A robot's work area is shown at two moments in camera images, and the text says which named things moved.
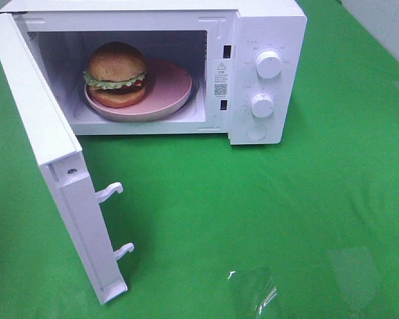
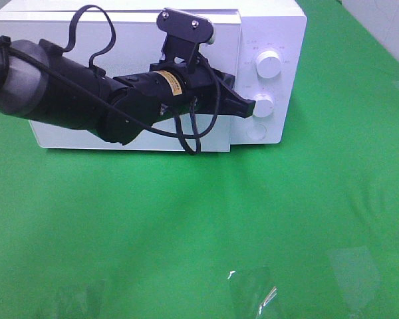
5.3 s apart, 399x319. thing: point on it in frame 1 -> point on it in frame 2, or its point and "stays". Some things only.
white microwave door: (60, 155) -> (126, 44)
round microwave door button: (257, 131) stays
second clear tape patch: (357, 274) stays
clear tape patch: (257, 288) stays
